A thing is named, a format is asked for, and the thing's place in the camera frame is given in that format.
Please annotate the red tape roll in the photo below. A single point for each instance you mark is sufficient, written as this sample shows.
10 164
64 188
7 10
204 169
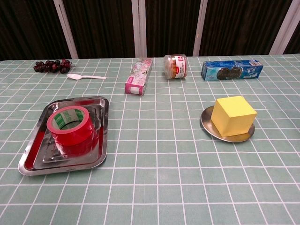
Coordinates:
70 138

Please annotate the yellow cube block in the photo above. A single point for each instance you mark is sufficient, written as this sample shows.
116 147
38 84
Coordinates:
234 117

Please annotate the pink floral box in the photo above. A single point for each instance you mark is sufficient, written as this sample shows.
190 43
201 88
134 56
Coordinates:
138 77

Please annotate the clear snack jar red label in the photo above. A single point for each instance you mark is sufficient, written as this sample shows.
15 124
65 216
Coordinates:
175 68

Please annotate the round steel plate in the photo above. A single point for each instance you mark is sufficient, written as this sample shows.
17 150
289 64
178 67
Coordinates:
205 122

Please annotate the rectangular steel tray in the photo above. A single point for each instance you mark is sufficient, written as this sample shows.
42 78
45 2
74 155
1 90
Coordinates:
98 150

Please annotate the green checkered tablecloth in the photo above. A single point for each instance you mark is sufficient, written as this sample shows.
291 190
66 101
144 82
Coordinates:
150 187

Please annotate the white plastic spoon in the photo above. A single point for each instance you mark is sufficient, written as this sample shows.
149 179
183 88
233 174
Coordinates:
73 76

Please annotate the blue cookie box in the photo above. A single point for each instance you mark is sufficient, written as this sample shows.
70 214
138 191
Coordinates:
232 71

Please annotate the dark red grape bunch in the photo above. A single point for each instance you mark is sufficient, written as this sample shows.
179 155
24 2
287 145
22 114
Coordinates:
49 66

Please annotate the white frame post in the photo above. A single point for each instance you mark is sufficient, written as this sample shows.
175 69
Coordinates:
284 25
200 28
138 28
65 28

